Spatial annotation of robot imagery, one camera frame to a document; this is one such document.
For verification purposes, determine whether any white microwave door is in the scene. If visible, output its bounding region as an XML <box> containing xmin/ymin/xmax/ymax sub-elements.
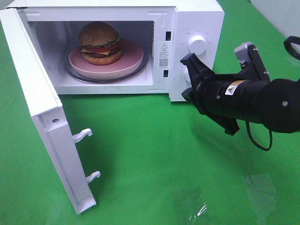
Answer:
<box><xmin>0</xmin><ymin>8</ymin><xmax>96</xmax><ymax>214</ymax></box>

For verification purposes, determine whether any pink round plate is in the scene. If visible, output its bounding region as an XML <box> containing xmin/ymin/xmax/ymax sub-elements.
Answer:
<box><xmin>68</xmin><ymin>39</ymin><xmax>144</xmax><ymax>81</ymax></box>

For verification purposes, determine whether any glass microwave turntable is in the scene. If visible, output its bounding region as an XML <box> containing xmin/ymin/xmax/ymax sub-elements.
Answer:
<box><xmin>64</xmin><ymin>55</ymin><xmax>149</xmax><ymax>83</ymax></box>

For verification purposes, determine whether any white round knob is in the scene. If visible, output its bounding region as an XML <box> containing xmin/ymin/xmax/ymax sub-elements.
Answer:
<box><xmin>188</xmin><ymin>34</ymin><xmax>207</xmax><ymax>55</ymax></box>
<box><xmin>183</xmin><ymin>68</ymin><xmax>191</xmax><ymax>83</ymax></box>

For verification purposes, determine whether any burger with sesame-free bun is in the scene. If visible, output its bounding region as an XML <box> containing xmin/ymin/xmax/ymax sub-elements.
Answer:
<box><xmin>79</xmin><ymin>22</ymin><xmax>122</xmax><ymax>66</ymax></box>

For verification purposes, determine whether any white microwave oven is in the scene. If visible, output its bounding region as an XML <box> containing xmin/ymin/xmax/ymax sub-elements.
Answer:
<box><xmin>5</xmin><ymin>0</ymin><xmax>224</xmax><ymax>101</ymax></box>

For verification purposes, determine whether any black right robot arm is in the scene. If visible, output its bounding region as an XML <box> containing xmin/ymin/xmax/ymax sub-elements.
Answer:
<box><xmin>181</xmin><ymin>53</ymin><xmax>300</xmax><ymax>135</ymax></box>

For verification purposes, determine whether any white door latch hook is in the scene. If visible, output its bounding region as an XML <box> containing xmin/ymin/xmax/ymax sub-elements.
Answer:
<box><xmin>86</xmin><ymin>171</ymin><xmax>101</xmax><ymax>184</ymax></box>
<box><xmin>72</xmin><ymin>128</ymin><xmax>92</xmax><ymax>143</ymax></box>

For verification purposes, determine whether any upper white door latch hook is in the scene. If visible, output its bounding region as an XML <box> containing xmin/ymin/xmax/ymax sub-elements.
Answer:
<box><xmin>72</xmin><ymin>128</ymin><xmax>92</xmax><ymax>143</ymax></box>

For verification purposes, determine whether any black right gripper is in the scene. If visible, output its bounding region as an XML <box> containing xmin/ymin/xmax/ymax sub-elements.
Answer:
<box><xmin>180</xmin><ymin>53</ymin><xmax>270</xmax><ymax>135</ymax></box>

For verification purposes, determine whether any lower white door latch hook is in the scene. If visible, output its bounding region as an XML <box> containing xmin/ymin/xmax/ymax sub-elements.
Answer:
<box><xmin>86</xmin><ymin>171</ymin><xmax>101</xmax><ymax>184</ymax></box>

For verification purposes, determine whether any white warning label sticker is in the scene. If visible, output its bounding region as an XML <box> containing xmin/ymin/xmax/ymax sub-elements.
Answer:
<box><xmin>158</xmin><ymin>41</ymin><xmax>171</xmax><ymax>68</ymax></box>

